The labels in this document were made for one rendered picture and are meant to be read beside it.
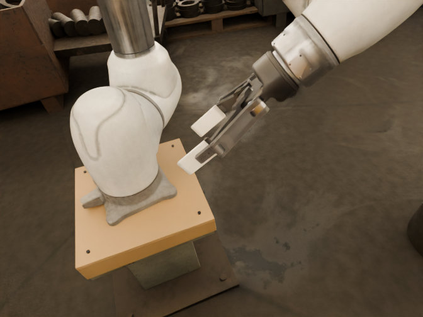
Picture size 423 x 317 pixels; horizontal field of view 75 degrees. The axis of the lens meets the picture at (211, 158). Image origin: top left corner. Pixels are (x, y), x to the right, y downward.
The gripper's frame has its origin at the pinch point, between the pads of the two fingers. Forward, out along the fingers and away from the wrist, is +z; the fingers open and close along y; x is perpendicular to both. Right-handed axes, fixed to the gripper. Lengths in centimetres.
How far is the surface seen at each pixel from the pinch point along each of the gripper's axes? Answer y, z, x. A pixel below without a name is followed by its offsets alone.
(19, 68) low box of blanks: -105, 95, -71
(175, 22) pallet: -214, 37, -33
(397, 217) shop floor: -39, -15, 83
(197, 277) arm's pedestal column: -13, 43, 40
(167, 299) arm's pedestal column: -6, 52, 36
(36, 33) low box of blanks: -109, 72, -75
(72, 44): -135, 77, -65
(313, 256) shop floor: -23, 13, 65
